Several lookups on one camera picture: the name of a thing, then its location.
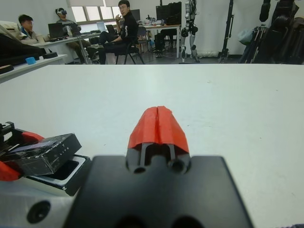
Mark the person in black sweater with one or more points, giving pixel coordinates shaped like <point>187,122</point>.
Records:
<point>129,28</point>

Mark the blue cup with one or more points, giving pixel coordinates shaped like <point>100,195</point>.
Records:
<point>31,61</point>

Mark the person wearing VR headset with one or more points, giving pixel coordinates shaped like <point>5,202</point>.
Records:
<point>69,23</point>

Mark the dark open laptop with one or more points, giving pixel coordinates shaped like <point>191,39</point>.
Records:
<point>110,29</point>

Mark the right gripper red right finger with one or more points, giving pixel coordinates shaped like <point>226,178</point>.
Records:
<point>172,130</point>

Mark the silver humanoid robot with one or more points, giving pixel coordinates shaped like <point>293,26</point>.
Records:
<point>190,12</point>

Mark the small black monitor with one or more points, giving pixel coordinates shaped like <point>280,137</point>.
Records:
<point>135,14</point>

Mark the large black humanoid robot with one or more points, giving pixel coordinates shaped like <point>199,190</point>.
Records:
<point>282,31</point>

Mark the black open laptop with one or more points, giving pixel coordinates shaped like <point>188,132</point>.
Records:
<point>55,31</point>

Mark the long white desk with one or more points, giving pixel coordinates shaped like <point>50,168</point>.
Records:
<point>54,44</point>

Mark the white side table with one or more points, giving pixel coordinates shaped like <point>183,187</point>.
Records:
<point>47,63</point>

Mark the silver open laptop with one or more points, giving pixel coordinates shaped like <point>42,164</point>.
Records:
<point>101,26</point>

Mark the white desk with monitor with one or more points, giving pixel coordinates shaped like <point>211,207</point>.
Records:
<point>161,26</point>

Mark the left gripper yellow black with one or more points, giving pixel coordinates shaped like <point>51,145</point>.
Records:
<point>7,137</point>

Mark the black bag on desk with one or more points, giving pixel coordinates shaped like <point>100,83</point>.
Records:
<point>173,20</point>

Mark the pale plastic bag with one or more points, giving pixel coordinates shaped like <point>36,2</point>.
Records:
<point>245,36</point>

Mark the person in beige jacket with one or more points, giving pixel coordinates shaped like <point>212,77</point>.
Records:
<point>29,36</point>

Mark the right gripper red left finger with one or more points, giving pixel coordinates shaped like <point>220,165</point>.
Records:
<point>145,128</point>

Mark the cream fabric bundle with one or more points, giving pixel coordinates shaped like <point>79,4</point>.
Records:
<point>7,28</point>

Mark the black hoist stand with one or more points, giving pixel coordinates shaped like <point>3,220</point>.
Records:
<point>229,28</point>

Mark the white camera box base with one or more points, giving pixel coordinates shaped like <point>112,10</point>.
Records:
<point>42,184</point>

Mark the black case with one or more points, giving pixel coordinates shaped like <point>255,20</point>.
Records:
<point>16,52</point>

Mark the black round disc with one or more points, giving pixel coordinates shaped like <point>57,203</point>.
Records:
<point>50,55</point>

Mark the white foam roll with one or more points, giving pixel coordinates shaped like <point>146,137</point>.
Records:
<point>209,54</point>

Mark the folded black tripods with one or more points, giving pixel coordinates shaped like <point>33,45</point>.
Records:
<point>254,47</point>

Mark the black office chair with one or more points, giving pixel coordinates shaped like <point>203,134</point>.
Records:
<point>131,51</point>

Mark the glossy black box lid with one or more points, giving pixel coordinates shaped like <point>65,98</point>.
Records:
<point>47,154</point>

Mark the window with grey frame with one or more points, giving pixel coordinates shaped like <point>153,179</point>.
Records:
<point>78,13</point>

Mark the black computer monitor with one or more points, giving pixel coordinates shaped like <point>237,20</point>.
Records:
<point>166,10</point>

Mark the black computer tower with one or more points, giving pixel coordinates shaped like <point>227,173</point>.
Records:
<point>159,41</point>

